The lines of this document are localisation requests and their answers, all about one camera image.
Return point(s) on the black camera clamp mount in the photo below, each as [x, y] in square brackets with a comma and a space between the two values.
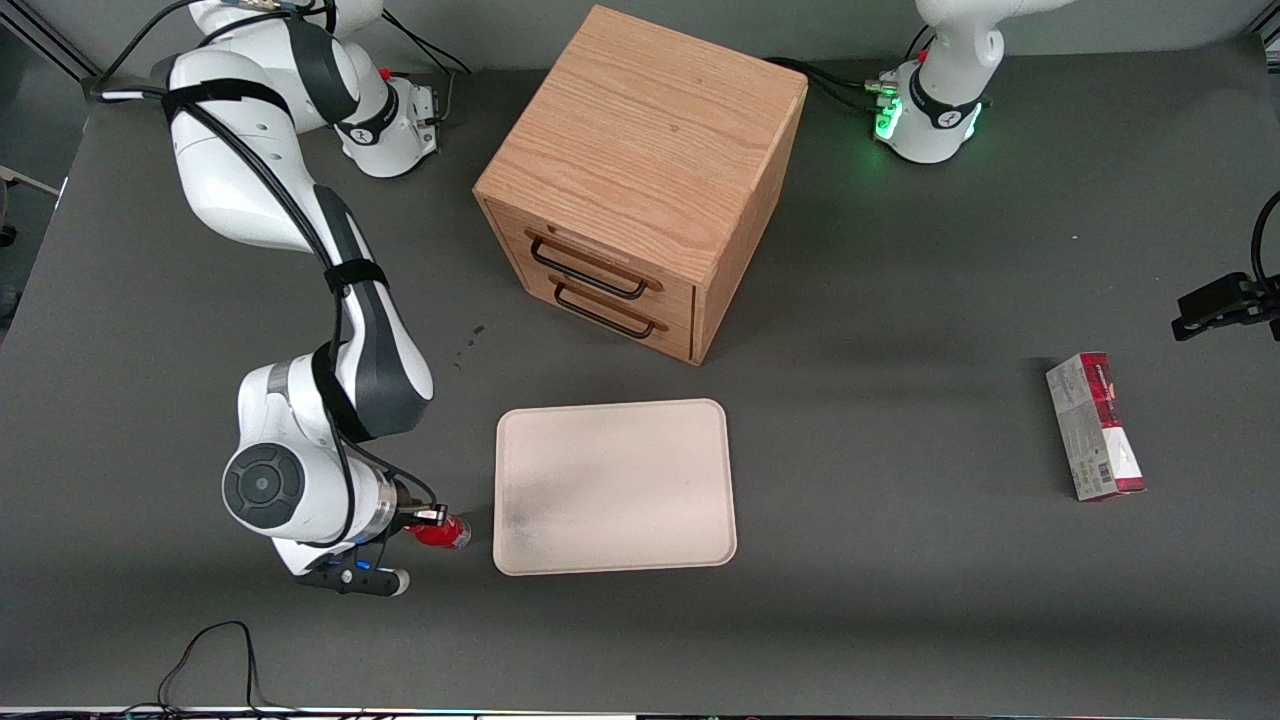
[1215, 305]

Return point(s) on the beige rectangular tray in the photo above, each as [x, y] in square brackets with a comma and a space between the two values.
[620, 480]

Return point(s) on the aluminium frame profile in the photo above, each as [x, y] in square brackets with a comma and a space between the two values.
[50, 45]

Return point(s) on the red coke bottle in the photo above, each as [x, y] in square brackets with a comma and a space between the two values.
[447, 536]

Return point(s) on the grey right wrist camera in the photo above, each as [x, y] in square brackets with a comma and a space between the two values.
[350, 580]

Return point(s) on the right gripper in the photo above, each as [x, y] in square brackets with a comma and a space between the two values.
[408, 509]

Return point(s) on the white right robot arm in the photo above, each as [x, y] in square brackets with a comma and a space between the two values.
[230, 180]

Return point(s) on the wooden two-drawer cabinet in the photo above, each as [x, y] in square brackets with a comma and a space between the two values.
[640, 120]

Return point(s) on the red and grey carton box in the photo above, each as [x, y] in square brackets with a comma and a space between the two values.
[1095, 430]

